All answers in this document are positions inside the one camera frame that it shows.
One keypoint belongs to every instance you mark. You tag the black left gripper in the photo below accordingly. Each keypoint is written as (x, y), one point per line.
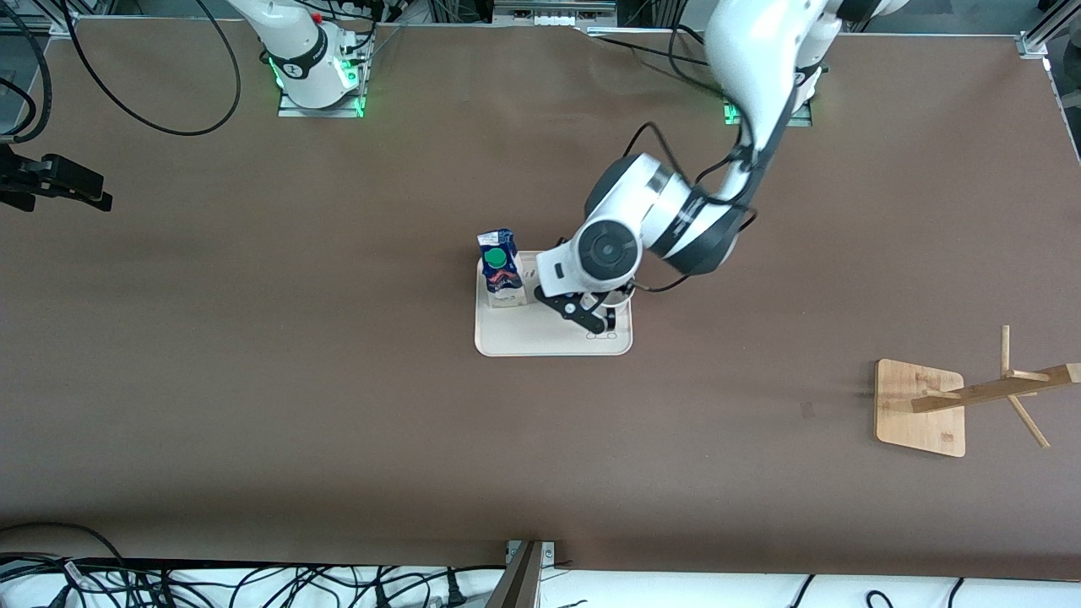
(611, 321)

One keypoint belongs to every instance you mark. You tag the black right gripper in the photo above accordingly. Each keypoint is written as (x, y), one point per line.
(24, 180)

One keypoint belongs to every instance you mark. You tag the blue white milk carton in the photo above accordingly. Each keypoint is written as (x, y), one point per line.
(501, 266)

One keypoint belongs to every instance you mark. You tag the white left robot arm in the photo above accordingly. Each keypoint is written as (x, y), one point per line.
(659, 211)

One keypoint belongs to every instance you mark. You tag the cream rabbit print tray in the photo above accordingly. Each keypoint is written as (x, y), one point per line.
(524, 333)

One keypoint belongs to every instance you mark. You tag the wooden cup stand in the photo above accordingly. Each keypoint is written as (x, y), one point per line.
(920, 409)

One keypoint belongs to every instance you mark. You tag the grey power strip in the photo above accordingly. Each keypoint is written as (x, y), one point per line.
(553, 10)

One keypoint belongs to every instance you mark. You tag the white bottom board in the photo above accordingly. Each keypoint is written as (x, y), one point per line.
(718, 591)

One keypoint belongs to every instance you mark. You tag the aluminium frame corner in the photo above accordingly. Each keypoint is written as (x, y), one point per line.
(51, 21)
(1047, 29)

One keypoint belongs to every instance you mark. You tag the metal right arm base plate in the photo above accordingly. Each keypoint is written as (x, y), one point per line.
(291, 108)

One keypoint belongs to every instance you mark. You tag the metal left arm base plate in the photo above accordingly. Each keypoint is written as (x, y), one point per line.
(802, 118)

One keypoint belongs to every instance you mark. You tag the aluminium profile post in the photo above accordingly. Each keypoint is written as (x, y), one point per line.
(519, 583)

